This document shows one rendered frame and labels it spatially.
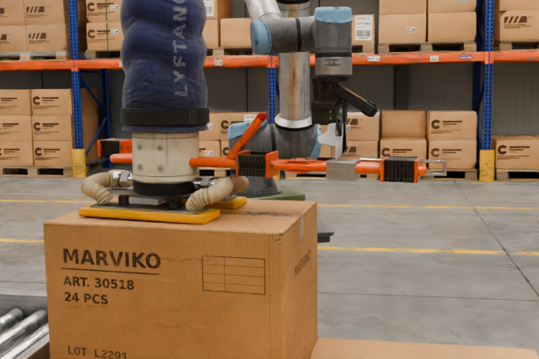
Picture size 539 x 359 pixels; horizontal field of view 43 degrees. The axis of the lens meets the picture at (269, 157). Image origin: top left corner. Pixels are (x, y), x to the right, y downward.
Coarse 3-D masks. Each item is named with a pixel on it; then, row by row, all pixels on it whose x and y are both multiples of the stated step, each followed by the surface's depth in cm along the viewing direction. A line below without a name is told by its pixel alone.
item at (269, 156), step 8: (240, 152) 165; (248, 152) 170; (256, 152) 171; (264, 152) 170; (272, 152) 164; (240, 160) 163; (248, 160) 162; (256, 160) 161; (264, 160) 161; (272, 160) 164; (240, 168) 163; (248, 168) 163; (256, 168) 162; (264, 168) 162; (264, 176) 161
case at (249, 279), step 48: (48, 240) 164; (96, 240) 160; (144, 240) 157; (192, 240) 154; (240, 240) 151; (288, 240) 153; (48, 288) 165; (96, 288) 162; (144, 288) 159; (192, 288) 155; (240, 288) 152; (288, 288) 154; (96, 336) 163; (144, 336) 160; (192, 336) 157; (240, 336) 154; (288, 336) 155
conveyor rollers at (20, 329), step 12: (12, 312) 217; (36, 312) 217; (0, 324) 209; (12, 324) 214; (24, 324) 207; (36, 324) 211; (0, 336) 196; (12, 336) 199; (24, 336) 205; (36, 336) 197; (0, 348) 192; (12, 348) 188; (24, 348) 189
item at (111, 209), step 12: (96, 204) 169; (108, 204) 169; (120, 204) 167; (132, 204) 169; (144, 204) 169; (96, 216) 166; (108, 216) 165; (120, 216) 164; (132, 216) 163; (144, 216) 162; (156, 216) 161; (168, 216) 160; (180, 216) 159; (192, 216) 158; (204, 216) 157; (216, 216) 163
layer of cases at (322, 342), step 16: (320, 352) 183; (336, 352) 183; (352, 352) 183; (368, 352) 182; (384, 352) 182; (400, 352) 182; (416, 352) 182; (432, 352) 182; (448, 352) 182; (464, 352) 181; (480, 352) 181; (496, 352) 181; (512, 352) 181; (528, 352) 181
